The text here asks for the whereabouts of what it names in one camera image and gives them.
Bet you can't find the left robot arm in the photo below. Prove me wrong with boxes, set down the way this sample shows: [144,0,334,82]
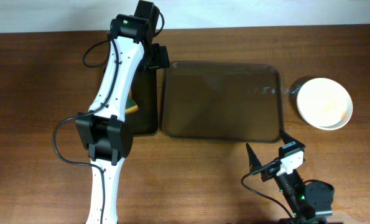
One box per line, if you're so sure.
[75,1,170,223]

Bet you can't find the brown serving tray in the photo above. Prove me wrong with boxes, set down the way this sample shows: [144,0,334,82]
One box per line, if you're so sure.
[161,61,284,142]

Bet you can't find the white plate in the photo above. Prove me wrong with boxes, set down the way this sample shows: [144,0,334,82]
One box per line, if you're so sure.
[296,78,353,121]
[303,117,349,131]

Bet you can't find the green and yellow sponge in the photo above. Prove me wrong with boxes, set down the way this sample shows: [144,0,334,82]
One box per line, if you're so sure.
[125,90,139,114]

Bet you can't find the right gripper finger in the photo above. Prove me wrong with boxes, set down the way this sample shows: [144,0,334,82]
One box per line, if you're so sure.
[246,143,263,175]
[280,129,305,149]

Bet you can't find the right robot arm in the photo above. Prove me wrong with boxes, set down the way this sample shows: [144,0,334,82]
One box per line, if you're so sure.
[241,130,335,223]

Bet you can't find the black rectangular sponge tray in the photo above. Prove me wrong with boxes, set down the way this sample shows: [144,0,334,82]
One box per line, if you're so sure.
[125,68,159,137]

